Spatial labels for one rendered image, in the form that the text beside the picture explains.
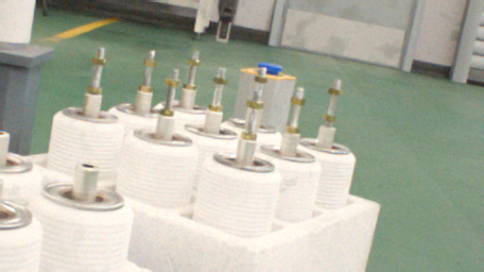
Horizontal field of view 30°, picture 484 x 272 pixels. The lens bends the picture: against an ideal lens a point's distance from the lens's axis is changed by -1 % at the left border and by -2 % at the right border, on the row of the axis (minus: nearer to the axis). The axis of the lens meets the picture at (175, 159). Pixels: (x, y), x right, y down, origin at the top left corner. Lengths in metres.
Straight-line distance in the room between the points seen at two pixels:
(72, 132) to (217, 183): 0.22
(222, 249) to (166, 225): 0.08
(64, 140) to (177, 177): 0.16
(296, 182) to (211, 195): 0.14
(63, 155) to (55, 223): 0.40
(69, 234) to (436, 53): 5.72
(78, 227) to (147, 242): 0.30
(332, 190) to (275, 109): 0.27
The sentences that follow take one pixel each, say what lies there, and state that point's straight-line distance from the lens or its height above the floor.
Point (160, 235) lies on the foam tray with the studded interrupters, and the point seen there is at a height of 0.16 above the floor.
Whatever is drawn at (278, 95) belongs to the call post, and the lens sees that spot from 1.48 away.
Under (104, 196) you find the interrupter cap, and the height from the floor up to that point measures 0.25.
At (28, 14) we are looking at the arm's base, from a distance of 1.37.
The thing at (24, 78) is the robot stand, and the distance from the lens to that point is 1.35.
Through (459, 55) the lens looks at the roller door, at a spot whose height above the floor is 0.18.
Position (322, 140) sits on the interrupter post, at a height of 0.26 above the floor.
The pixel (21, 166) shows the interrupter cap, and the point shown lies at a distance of 0.88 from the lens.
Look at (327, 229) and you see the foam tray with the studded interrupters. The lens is 1.17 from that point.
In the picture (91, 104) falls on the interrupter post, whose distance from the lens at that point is 1.18.
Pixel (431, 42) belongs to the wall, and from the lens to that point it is 6.40.
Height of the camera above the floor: 0.48
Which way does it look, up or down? 13 degrees down
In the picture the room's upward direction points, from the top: 10 degrees clockwise
